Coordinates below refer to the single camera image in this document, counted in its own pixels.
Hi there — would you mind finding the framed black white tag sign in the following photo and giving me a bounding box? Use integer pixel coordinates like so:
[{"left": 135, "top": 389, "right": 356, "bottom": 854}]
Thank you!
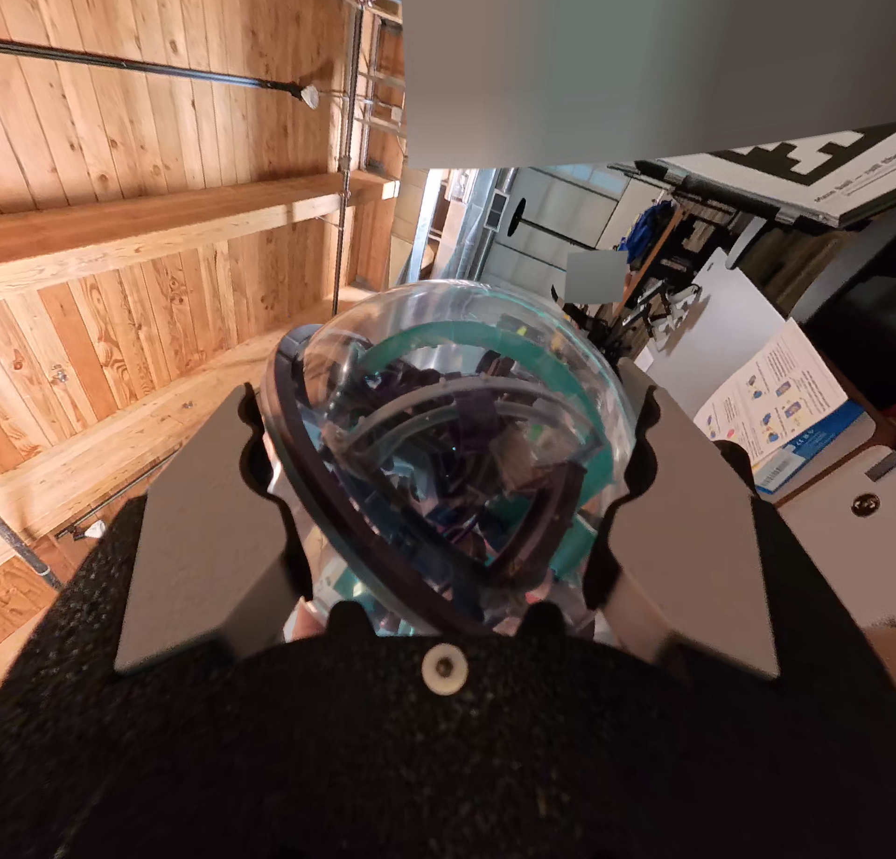
[{"left": 654, "top": 123, "right": 896, "bottom": 231}]

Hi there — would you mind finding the clear plastic maze ball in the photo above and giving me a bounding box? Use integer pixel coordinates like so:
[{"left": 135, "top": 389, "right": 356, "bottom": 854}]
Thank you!
[{"left": 260, "top": 280, "right": 637, "bottom": 637}]

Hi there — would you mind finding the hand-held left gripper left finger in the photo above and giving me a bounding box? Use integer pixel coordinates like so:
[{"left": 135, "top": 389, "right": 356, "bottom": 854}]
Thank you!
[{"left": 114, "top": 383, "right": 312, "bottom": 674}]

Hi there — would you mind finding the black track light rail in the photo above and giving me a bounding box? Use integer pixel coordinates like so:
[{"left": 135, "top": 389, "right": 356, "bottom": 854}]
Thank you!
[
  {"left": 0, "top": 40, "right": 319, "bottom": 107},
  {"left": 56, "top": 453, "right": 183, "bottom": 541}
]

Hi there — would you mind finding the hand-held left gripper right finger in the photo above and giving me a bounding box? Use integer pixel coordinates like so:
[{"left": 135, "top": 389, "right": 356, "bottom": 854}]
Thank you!
[{"left": 582, "top": 385, "right": 780, "bottom": 679}]

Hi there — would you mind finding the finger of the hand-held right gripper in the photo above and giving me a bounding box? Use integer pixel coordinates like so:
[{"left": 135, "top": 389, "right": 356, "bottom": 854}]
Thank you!
[{"left": 615, "top": 357, "right": 660, "bottom": 404}]

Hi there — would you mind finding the white paper sheet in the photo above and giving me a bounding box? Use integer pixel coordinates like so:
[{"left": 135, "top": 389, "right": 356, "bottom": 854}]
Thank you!
[{"left": 693, "top": 319, "right": 868, "bottom": 496}]

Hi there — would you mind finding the grey sprinkler pipe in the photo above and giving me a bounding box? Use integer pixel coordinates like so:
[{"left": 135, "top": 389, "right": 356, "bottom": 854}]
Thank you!
[
  {"left": 330, "top": 0, "right": 368, "bottom": 314},
  {"left": 0, "top": 516, "right": 64, "bottom": 590}
]

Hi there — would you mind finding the blue jacket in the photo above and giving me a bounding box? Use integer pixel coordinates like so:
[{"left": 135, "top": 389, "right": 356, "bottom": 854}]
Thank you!
[{"left": 619, "top": 200, "right": 679, "bottom": 265}]

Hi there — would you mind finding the person's right hand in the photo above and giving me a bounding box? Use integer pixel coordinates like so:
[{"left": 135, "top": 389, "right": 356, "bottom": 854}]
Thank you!
[{"left": 287, "top": 603, "right": 330, "bottom": 642}]

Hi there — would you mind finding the black floor lamp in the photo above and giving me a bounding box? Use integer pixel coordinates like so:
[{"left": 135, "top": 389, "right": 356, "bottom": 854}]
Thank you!
[{"left": 504, "top": 197, "right": 634, "bottom": 238}]

